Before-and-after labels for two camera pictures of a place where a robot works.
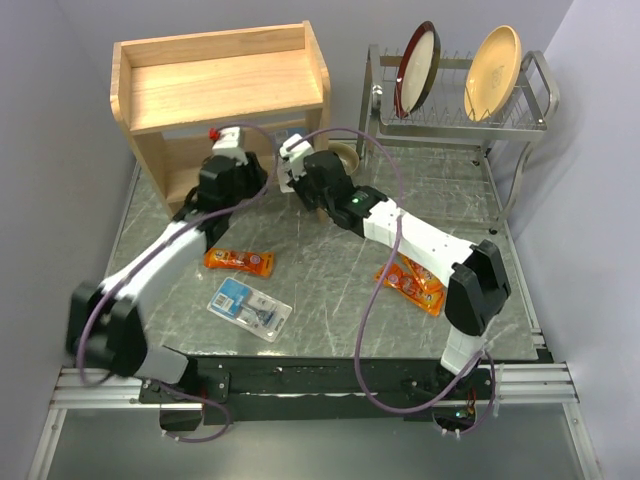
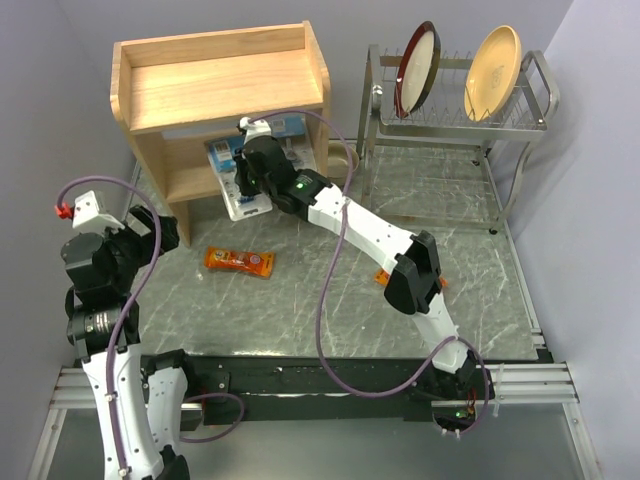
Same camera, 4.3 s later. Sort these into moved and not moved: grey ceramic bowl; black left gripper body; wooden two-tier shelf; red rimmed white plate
Moved: black left gripper body
Not moved: wooden two-tier shelf; grey ceramic bowl; red rimmed white plate
